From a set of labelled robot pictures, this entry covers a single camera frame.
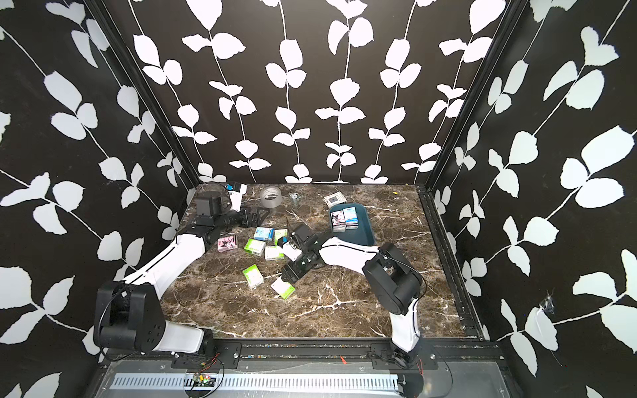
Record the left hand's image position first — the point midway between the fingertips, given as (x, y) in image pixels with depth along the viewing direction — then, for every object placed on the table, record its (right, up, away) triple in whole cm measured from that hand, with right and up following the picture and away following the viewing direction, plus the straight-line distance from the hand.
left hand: (261, 205), depth 85 cm
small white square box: (+27, +3, +30) cm, 40 cm away
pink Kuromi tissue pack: (+28, -7, +16) cm, 33 cm away
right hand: (+9, -23, +2) cm, 25 cm away
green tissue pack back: (+3, -11, +16) cm, 20 cm away
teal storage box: (+39, -12, +18) cm, 45 cm away
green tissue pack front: (+8, -29, 0) cm, 31 cm away
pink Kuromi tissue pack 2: (-16, -15, +10) cm, 24 cm away
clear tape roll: (-3, +4, +29) cm, 30 cm away
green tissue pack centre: (+2, -19, +12) cm, 22 cm away
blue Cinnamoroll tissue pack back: (-3, -12, +16) cm, 20 cm away
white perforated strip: (+1, -51, -15) cm, 53 cm away
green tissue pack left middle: (-5, -16, +11) cm, 20 cm away
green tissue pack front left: (-4, -26, +3) cm, 26 cm away
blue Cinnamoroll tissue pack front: (+33, -5, +17) cm, 38 cm away
